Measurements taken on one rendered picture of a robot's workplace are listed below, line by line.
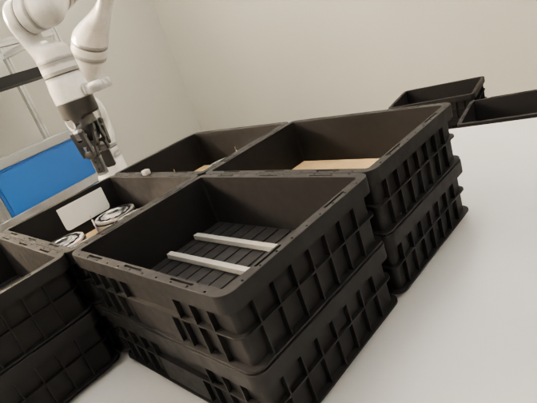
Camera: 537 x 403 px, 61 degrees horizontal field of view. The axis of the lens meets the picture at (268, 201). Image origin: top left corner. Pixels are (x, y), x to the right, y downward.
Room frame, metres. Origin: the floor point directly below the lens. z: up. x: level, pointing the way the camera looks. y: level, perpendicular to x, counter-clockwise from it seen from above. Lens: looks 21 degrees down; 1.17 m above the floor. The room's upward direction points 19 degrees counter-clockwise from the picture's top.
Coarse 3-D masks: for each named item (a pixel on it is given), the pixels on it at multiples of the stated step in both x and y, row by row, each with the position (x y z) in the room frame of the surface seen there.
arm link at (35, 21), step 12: (24, 0) 0.94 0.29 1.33; (36, 0) 0.93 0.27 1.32; (48, 0) 0.94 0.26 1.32; (60, 0) 0.99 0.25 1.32; (24, 12) 0.94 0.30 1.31; (36, 12) 0.93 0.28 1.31; (48, 12) 0.94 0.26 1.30; (60, 12) 0.96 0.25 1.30; (24, 24) 0.95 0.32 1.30; (36, 24) 0.94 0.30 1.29; (48, 24) 0.95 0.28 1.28
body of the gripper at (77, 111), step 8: (88, 96) 0.95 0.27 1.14; (64, 104) 0.94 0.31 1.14; (72, 104) 0.94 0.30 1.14; (80, 104) 0.94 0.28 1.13; (88, 104) 0.95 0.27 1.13; (96, 104) 0.97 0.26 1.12; (64, 112) 0.94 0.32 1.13; (72, 112) 0.93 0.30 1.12; (80, 112) 0.94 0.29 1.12; (88, 112) 0.94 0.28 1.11; (64, 120) 0.95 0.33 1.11; (72, 120) 0.94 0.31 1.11; (80, 120) 0.93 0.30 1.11; (88, 120) 0.96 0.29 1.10; (88, 128) 0.94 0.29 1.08; (88, 136) 0.94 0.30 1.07
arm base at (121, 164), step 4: (112, 148) 1.39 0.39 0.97; (116, 148) 1.40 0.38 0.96; (112, 152) 1.39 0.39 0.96; (116, 152) 1.40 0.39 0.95; (120, 152) 1.42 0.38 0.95; (116, 156) 1.39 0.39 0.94; (120, 156) 1.41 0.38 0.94; (116, 160) 1.39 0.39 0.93; (120, 160) 1.40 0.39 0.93; (124, 160) 1.42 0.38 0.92; (116, 164) 1.38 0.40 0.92; (120, 164) 1.39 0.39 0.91; (124, 164) 1.41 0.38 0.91; (108, 168) 1.37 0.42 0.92; (112, 168) 1.38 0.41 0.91; (116, 168) 1.38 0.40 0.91; (120, 168) 1.39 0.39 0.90; (124, 168) 1.40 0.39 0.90; (108, 172) 1.37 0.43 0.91; (112, 172) 1.37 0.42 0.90; (116, 172) 1.38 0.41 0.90; (100, 176) 1.39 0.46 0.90; (104, 176) 1.38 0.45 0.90; (108, 176) 1.37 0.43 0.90; (100, 180) 1.40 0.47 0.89
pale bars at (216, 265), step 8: (200, 240) 0.81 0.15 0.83; (208, 240) 0.79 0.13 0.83; (216, 240) 0.77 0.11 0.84; (224, 240) 0.75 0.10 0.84; (232, 240) 0.74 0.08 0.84; (240, 240) 0.73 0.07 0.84; (248, 240) 0.72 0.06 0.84; (248, 248) 0.71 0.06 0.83; (256, 248) 0.69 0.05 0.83; (264, 248) 0.67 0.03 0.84; (168, 256) 0.78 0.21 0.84; (176, 256) 0.76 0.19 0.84; (184, 256) 0.74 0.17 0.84; (192, 256) 0.73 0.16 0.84; (200, 264) 0.70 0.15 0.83; (208, 264) 0.68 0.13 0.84; (216, 264) 0.67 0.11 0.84; (224, 264) 0.66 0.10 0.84; (232, 264) 0.65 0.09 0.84; (232, 272) 0.64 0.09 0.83; (240, 272) 0.62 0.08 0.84
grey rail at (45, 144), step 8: (56, 136) 2.95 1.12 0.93; (64, 136) 2.99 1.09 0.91; (40, 144) 2.86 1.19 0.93; (48, 144) 2.90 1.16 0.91; (56, 144) 2.93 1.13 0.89; (16, 152) 2.79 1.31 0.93; (24, 152) 2.77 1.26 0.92; (32, 152) 2.81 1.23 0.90; (0, 160) 2.66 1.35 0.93; (8, 160) 2.69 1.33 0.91; (16, 160) 2.72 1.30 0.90; (0, 168) 2.65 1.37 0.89
